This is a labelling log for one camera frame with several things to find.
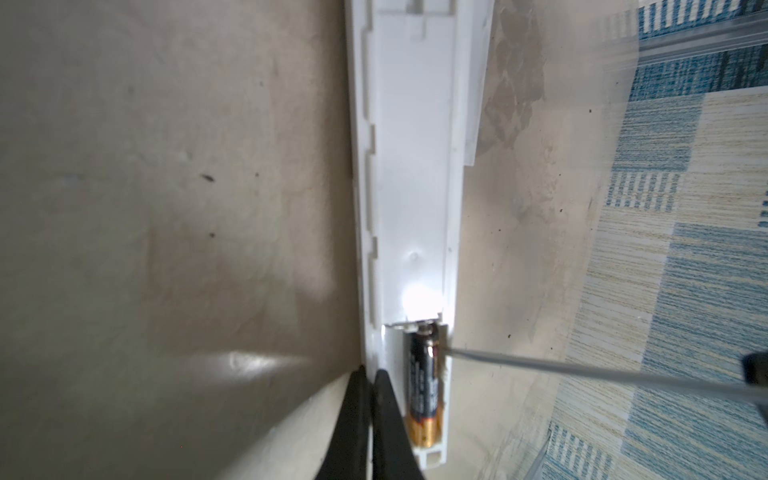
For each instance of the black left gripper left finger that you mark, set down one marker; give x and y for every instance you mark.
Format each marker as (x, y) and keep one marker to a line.
(347, 453)

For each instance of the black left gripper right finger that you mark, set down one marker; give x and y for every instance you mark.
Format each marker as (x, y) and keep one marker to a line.
(392, 455)

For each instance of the black gold AAA battery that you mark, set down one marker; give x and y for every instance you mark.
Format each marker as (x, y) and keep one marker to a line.
(423, 392)

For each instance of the orange black screwdriver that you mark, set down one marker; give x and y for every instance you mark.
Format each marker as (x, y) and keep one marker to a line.
(750, 392)

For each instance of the long white remote control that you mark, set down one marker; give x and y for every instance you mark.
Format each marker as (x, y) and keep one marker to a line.
(416, 74)

